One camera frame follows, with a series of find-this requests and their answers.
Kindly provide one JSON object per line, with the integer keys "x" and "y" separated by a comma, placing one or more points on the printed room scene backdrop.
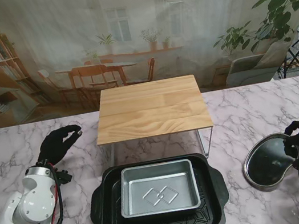
{"x": 65, "y": 31}

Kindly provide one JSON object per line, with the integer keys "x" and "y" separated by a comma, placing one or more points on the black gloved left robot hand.
{"x": 55, "y": 146}

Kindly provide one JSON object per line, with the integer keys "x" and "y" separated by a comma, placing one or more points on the shiny steel bean-shaped pan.
{"x": 266, "y": 164}

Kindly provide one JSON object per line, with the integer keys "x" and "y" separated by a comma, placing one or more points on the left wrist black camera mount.
{"x": 64, "y": 177}

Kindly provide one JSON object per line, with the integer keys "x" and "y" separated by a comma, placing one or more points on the wooden shelf with metal frame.
{"x": 152, "y": 111}

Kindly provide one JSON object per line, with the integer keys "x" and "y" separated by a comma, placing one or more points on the black patterned baking tray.
{"x": 110, "y": 200}

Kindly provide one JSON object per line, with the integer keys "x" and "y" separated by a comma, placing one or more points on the silver rectangular baking tin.
{"x": 157, "y": 191}

